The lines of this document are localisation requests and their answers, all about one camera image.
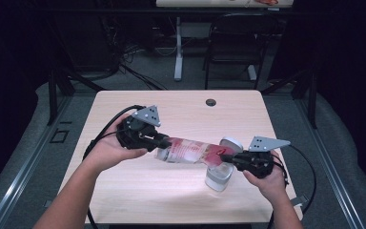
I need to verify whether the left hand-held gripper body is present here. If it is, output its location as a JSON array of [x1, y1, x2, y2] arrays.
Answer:
[[115, 104, 162, 152]]

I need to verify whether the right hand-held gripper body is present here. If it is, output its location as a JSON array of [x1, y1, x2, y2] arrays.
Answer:
[[234, 135, 292, 179]]

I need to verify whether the white flip-lid container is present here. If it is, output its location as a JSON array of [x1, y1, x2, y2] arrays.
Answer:
[[204, 135, 245, 193]]

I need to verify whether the person's right hand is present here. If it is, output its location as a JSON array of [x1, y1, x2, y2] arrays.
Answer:
[[241, 154, 289, 205]]

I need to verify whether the person's left hand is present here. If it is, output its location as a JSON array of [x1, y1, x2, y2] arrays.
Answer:
[[83, 114, 149, 176]]

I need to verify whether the black floor socket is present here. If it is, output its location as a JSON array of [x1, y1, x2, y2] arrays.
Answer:
[[50, 128, 71, 144]]

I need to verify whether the black metal stand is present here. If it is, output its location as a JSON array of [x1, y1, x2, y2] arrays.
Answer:
[[45, 63, 107, 127], [260, 68, 319, 130]]

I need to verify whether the white-legged desk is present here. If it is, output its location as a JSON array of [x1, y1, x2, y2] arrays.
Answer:
[[155, 0, 295, 82]]

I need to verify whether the grey fabric sheet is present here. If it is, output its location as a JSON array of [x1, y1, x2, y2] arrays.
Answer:
[[314, 92, 366, 229]]

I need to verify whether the black folding chair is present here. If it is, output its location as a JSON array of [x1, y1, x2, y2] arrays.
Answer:
[[202, 12, 281, 91]]

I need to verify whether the left hand-held gripper black cable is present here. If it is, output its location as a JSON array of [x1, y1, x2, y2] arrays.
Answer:
[[81, 104, 148, 229]]

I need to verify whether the hand-held gripper black cable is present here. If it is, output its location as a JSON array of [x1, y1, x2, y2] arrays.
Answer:
[[81, 104, 148, 229], [267, 143, 317, 229]]

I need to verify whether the right hand-held gripper black cable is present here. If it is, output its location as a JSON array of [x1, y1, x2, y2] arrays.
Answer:
[[267, 143, 317, 229]]

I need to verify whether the tangle of black floor cables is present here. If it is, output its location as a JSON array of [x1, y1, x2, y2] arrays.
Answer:
[[98, 15, 170, 92]]

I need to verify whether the aluminium floor rail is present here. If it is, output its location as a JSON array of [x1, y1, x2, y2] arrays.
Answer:
[[0, 94, 74, 229], [294, 94, 366, 229]]

